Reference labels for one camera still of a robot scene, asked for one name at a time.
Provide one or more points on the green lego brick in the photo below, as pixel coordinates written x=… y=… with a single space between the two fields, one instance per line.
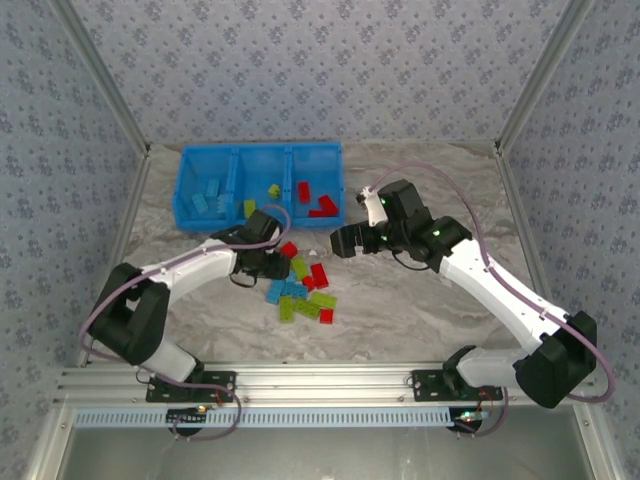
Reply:
x=285 y=309
x=299 y=268
x=324 y=299
x=249 y=208
x=273 y=190
x=306 y=308

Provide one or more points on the short aluminium frame post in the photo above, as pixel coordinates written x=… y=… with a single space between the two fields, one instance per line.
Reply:
x=597 y=445
x=47 y=445

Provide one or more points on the grey metal panel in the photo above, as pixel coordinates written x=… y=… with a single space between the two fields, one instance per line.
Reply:
x=325 y=455

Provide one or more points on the small red lego brick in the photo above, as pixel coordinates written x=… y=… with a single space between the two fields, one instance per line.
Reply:
x=308 y=283

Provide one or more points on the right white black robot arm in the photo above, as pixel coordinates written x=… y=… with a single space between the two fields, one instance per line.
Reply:
x=500 y=295

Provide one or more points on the small black controller board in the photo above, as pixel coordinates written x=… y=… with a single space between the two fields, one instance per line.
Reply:
x=467 y=423
x=182 y=415

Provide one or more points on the red L-shaped lego piece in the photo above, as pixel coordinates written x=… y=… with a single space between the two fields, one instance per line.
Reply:
x=326 y=206

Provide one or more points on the aluminium table side rail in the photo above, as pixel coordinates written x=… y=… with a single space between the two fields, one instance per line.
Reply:
x=515 y=200
x=125 y=225

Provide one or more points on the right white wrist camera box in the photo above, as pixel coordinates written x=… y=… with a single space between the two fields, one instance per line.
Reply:
x=372 y=206

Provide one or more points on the square red lego brick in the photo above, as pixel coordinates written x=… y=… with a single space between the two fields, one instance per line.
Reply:
x=326 y=316

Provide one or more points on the aluminium frame rail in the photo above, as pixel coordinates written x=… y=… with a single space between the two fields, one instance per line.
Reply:
x=325 y=382

